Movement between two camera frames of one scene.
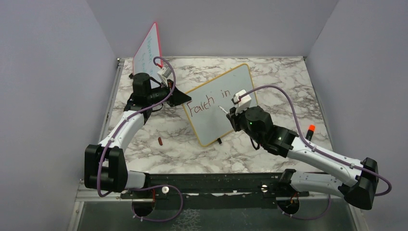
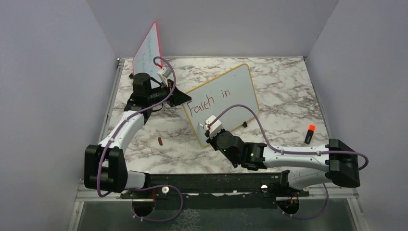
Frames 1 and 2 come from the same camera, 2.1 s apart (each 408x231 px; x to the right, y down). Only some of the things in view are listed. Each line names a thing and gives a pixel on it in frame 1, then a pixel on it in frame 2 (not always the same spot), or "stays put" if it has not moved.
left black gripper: [178, 98] stays put
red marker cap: [160, 141] stays put
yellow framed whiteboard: [209, 121] stays put
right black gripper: [234, 118] → [211, 141]
